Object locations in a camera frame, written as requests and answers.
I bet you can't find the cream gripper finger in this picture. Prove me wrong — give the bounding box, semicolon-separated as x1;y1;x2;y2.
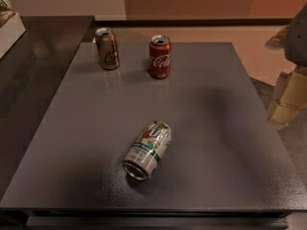
268;65;307;126

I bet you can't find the white green 7up can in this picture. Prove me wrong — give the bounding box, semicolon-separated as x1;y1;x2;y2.
123;121;172;181

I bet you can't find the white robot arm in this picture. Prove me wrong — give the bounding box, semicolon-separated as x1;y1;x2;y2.
268;5;307;129

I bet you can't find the red Coca-Cola can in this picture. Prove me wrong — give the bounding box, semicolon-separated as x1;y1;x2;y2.
150;34;172;79

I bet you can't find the gold brown soda can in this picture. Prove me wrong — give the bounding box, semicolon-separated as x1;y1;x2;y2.
95;28;120;70

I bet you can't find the dark side counter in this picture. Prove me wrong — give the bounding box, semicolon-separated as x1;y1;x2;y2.
0;15;93;198

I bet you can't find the white box on counter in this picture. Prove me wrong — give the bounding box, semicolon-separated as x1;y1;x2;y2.
0;0;26;58

